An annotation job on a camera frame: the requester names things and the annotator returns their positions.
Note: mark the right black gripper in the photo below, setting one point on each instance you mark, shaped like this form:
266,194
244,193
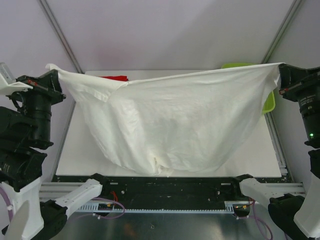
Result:
293,79

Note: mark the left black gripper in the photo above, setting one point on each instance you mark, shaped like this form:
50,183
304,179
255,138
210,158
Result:
51,87

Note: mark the white t shirt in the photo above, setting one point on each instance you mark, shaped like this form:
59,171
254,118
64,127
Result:
202,124

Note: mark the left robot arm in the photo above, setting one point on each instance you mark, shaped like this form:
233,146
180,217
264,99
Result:
25,135

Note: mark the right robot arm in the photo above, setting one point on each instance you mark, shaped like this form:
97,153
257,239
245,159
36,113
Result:
297,216

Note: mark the green plastic basin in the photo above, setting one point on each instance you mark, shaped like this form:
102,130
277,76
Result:
270,102

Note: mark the folded red t shirt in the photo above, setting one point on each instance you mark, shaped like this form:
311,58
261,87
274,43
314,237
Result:
122,78

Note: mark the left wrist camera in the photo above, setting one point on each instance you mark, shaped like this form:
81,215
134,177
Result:
8,84

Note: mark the aluminium frame rail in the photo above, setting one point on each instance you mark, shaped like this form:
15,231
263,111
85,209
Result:
54,190

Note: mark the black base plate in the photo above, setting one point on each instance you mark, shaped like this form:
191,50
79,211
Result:
173,193

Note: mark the grey slotted cable duct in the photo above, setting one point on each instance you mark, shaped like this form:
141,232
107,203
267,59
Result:
228,207

